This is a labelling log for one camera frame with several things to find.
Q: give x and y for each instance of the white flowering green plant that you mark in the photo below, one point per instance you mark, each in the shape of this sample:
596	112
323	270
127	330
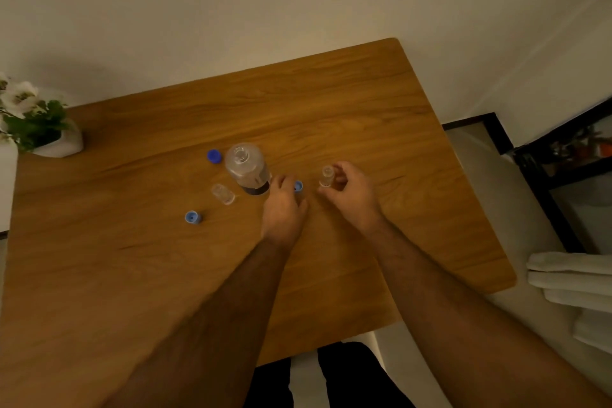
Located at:
28	118

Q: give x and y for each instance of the black metal rack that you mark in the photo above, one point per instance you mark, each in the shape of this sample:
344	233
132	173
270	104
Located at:
540	183

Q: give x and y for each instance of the person's right thumb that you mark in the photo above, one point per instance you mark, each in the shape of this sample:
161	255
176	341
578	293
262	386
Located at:
330	193

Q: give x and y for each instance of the large clear glass bottle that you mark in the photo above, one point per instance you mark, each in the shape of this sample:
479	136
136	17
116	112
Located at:
247	168

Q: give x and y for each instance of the person's left thumb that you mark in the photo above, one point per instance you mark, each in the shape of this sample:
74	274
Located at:
303	205

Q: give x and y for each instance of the white folded towel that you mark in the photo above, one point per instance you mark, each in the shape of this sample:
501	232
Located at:
571	278

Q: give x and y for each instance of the person's left hand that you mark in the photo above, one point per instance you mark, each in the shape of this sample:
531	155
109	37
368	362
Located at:
282	216

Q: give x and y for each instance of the orange items on rack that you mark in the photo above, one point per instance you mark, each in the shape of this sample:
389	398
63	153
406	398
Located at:
590	147

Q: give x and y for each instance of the person's right hand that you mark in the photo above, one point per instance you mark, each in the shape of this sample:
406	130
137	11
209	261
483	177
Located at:
356	199

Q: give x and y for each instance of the person's left leg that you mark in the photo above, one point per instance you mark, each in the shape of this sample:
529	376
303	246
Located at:
270	386

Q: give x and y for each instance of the white chair seat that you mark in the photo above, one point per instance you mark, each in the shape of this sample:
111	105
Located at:
306	381

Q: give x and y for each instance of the small clear glass vial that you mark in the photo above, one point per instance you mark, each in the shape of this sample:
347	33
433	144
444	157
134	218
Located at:
223	194
327	176

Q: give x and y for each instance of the person's right leg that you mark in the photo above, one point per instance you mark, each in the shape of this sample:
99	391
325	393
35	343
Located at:
358	376

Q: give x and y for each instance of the light blue vial cap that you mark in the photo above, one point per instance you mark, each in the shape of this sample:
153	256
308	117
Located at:
299	186
193	217

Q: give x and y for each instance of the person's left forearm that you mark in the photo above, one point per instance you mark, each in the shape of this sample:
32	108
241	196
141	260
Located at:
215	326

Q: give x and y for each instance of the dark blue bottle cap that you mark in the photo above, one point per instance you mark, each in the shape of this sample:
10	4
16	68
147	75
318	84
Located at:
214	156

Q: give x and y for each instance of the person's right forearm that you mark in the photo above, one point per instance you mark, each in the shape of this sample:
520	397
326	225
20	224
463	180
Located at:
454	317

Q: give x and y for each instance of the white plant pot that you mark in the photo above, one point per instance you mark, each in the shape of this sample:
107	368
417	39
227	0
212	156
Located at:
64	143

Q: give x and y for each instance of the person's leg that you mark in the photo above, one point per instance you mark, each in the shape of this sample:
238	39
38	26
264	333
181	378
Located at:
270	386
358	376

